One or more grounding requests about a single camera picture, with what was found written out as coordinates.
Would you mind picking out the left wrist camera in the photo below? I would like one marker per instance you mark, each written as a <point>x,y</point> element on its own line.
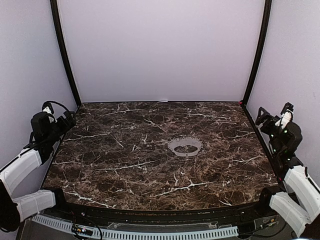
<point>48,108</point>

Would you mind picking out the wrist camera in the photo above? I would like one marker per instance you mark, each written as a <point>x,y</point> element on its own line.
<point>48,108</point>
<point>287,113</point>

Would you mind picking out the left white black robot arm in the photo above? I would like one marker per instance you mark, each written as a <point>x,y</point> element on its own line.
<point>46,131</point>

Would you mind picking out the white slotted cable duct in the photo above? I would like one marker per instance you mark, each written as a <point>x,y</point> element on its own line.
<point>134,234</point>

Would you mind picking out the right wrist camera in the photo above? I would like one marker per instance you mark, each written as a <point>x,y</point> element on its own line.
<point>287,113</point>

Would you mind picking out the black frame post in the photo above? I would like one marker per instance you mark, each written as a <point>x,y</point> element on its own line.
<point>259,51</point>
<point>63,51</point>

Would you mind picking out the small circuit board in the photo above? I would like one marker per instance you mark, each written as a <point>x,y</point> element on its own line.
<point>81,231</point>

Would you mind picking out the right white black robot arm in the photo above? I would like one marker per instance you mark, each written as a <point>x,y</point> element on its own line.
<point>297,197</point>

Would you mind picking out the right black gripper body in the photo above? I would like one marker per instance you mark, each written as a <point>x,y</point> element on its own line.
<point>271,120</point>

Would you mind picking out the left black frame post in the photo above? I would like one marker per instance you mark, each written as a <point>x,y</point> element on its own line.
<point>63,51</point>

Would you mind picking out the right black frame post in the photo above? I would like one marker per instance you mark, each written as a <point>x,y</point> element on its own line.
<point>259,51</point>

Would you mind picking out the black front rail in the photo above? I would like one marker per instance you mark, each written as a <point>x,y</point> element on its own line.
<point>244,213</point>

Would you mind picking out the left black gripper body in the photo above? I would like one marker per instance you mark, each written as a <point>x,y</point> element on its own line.
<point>64,125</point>

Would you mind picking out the translucent ring plate with keyrings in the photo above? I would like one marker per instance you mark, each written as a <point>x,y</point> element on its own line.
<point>185,141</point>

